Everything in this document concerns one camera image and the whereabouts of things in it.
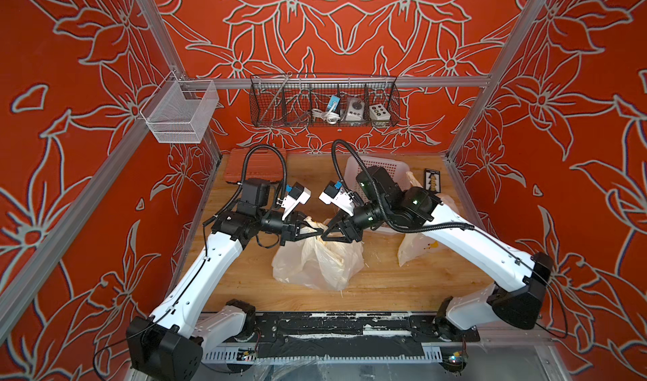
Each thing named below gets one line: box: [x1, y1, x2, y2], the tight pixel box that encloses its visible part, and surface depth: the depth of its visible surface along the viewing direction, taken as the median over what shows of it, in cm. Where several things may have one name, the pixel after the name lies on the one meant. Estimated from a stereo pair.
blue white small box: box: [326, 94, 342, 112], surface depth 85 cm
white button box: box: [368, 103, 391, 121], surface depth 97 cm
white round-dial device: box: [345, 96, 365, 122], surface depth 93 cm
